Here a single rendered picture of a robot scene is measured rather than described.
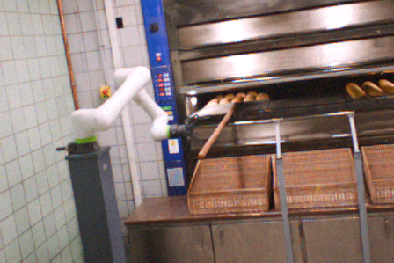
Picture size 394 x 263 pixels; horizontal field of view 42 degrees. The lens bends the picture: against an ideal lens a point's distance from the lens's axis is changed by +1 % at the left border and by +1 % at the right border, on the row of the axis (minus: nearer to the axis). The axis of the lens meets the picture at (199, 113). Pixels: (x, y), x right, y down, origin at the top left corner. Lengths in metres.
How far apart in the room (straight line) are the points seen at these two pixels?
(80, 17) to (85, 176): 1.53
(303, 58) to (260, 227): 1.24
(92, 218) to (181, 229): 0.75
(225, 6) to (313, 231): 1.71
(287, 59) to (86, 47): 1.55
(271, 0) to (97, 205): 1.89
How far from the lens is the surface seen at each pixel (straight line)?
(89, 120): 2.91
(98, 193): 3.03
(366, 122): 3.87
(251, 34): 3.78
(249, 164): 3.88
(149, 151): 4.06
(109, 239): 3.10
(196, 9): 3.87
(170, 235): 3.62
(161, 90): 3.91
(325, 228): 3.48
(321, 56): 3.79
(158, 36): 3.89
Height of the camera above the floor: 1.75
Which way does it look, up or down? 8 degrees down
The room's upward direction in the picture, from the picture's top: 7 degrees counter-clockwise
